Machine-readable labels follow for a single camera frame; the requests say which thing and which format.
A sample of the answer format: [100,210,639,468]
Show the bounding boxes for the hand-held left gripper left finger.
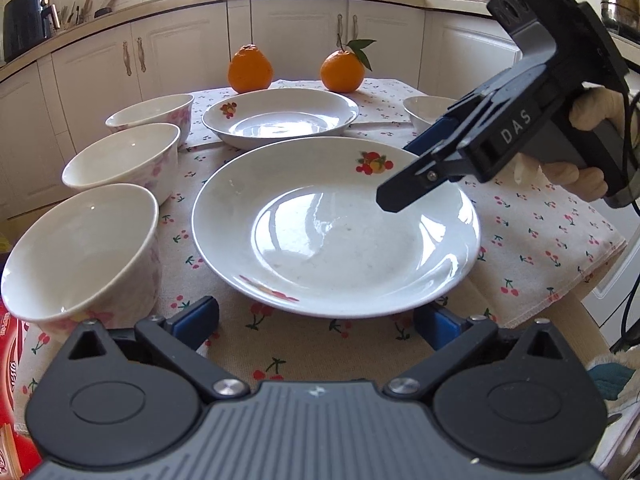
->
[64,296,251,403]

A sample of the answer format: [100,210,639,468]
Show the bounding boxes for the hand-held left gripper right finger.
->
[382,304,576,403]

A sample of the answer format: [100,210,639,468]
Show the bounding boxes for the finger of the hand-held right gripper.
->
[376,147,468,213]
[402,109,464,160]

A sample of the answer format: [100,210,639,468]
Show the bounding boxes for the white pink floral bowl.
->
[105,93,195,148]
[0,183,163,345]
[403,95,463,135]
[61,123,181,206]

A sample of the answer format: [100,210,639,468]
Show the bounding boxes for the white fruit print plate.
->
[201,88,360,151]
[191,136,482,319]

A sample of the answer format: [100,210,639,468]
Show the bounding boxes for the person's right hand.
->
[514,87,626,202]

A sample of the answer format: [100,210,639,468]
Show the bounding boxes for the steel pot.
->
[591,0,640,43]

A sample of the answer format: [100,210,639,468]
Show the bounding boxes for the orange with green leaf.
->
[320,39,377,94]

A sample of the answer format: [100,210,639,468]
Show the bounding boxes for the cherry print tablecloth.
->
[10,77,628,436]

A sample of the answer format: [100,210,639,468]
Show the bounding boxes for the white appliance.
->
[580,240,640,356]

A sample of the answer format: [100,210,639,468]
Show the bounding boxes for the quilted patterned cloth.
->
[587,350,640,480]

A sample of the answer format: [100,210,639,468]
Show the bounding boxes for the knobbed orange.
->
[228,44,273,93]

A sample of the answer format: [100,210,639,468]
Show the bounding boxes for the red box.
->
[0,300,43,480]

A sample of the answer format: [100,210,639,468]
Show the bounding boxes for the white kitchen cabinets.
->
[0,0,526,221]

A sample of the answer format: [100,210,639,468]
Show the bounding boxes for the wooden kitchen utensils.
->
[60,0,122,28]

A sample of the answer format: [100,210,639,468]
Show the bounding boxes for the black air fryer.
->
[2,0,57,63]

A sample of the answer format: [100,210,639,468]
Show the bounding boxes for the black cable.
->
[617,95,640,353]

